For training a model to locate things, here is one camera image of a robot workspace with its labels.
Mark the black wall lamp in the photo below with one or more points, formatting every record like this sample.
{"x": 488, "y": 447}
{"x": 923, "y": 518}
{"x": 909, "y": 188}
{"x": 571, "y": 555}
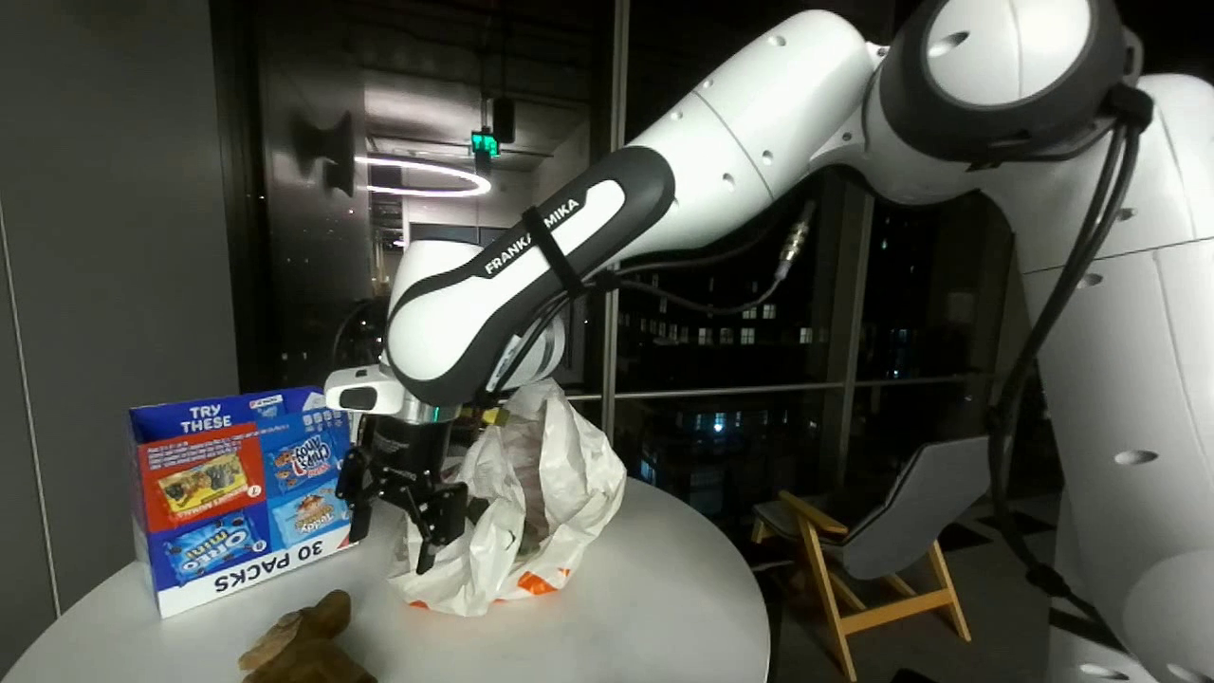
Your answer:
{"x": 333, "y": 155}

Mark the green exit sign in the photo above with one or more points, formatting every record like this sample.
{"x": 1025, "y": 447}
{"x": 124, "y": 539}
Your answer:
{"x": 488, "y": 146}

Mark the white window rail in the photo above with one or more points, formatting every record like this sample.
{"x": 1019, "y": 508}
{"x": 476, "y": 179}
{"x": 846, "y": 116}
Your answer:
{"x": 761, "y": 389}

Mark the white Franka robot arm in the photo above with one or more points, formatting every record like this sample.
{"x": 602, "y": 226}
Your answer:
{"x": 761, "y": 128}

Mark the blue snack variety box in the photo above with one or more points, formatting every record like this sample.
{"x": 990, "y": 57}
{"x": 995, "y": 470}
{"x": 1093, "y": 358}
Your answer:
{"x": 240, "y": 508}

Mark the brown moose toy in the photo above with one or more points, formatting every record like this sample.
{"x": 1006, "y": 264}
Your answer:
{"x": 304, "y": 638}

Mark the grey window post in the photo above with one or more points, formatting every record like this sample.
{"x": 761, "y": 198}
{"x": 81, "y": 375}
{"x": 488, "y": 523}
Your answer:
{"x": 851, "y": 382}

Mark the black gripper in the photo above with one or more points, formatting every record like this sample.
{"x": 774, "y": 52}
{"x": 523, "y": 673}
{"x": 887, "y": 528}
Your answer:
{"x": 408, "y": 455}

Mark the wooden chair grey seat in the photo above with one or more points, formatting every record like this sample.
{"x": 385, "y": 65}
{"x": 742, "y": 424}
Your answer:
{"x": 910, "y": 508}

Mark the white plastic bag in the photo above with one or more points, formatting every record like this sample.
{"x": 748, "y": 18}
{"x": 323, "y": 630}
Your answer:
{"x": 571, "y": 496}

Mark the white window post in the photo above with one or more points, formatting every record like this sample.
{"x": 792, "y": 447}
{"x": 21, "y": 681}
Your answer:
{"x": 619, "y": 52}

